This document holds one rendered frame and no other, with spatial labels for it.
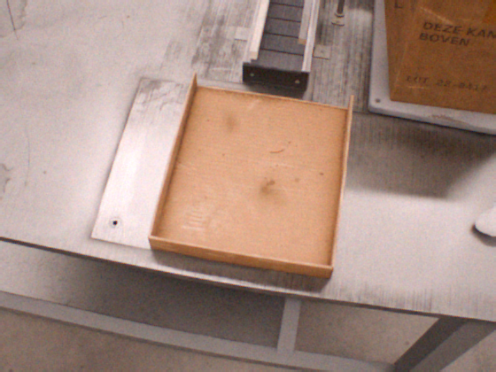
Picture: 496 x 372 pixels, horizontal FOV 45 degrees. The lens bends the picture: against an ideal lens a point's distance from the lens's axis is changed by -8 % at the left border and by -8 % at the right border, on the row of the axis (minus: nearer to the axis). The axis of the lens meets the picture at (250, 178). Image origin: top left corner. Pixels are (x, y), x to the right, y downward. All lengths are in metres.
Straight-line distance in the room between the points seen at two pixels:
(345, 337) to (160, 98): 0.95
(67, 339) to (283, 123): 1.00
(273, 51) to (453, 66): 0.30
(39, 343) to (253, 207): 1.01
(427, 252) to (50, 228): 0.57
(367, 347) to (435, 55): 1.00
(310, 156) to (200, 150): 0.17
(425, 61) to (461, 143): 0.17
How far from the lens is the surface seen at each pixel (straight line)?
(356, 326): 1.77
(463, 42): 0.95
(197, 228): 0.92
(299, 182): 0.96
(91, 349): 1.76
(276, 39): 1.07
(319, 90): 1.07
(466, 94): 1.05
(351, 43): 1.15
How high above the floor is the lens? 1.67
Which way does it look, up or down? 60 degrees down
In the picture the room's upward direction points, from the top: 3 degrees clockwise
